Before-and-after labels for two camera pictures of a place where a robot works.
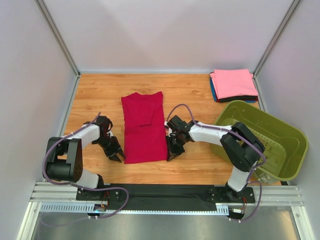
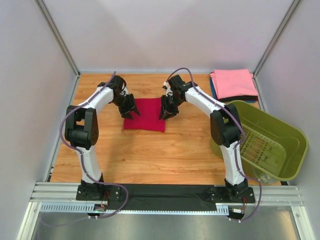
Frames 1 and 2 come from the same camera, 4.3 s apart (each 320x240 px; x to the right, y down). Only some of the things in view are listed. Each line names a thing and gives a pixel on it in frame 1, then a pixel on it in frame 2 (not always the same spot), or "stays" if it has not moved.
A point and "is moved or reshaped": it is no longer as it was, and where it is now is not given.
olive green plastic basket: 284,146 stays
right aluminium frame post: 276,36 stays
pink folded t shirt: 234,82 stays
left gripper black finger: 116,157 → 128,115
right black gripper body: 173,146 → 169,107
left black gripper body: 111,149 → 127,105
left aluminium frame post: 41,5 stays
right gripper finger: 169,152 → 162,110
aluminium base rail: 51,197 stays
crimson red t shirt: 144,132 is moved or reshaped
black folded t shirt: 237,99 stays
